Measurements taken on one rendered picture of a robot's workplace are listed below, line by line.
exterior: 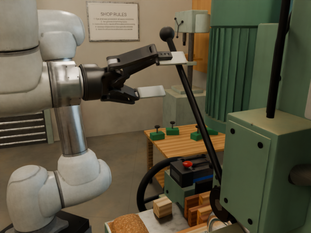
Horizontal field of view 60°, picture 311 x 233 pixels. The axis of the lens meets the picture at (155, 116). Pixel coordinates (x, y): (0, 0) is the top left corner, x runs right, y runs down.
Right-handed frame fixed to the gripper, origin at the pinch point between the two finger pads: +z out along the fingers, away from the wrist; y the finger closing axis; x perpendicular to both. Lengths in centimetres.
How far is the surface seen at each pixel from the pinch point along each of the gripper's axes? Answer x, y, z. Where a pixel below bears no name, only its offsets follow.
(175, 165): -15.4, -26.9, 7.5
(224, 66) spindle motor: -5.6, 11.1, 6.2
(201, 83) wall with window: 121, -218, 172
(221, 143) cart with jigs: 14, -129, 101
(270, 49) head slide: -9.5, 21.1, 7.3
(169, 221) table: -30.3, -27.0, 0.5
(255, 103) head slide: -15.4, 13.2, 7.3
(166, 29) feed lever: 8.0, 6.6, -0.5
